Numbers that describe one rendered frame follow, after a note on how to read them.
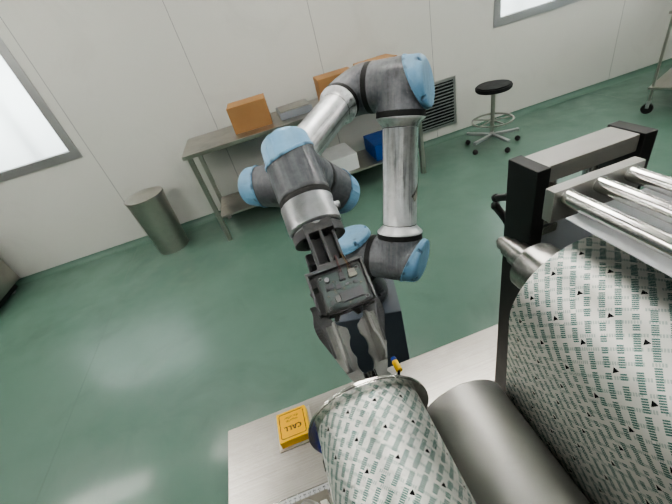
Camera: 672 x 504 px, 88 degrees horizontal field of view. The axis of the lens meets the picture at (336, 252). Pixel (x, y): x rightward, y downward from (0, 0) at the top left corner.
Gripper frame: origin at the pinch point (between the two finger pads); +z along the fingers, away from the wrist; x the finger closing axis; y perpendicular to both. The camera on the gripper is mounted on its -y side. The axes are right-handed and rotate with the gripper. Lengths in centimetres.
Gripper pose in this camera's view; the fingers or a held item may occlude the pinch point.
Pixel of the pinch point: (370, 377)
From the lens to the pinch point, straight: 46.7
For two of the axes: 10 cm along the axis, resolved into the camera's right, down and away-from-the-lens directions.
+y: -0.1, -2.7, -9.6
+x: 9.4, -3.3, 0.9
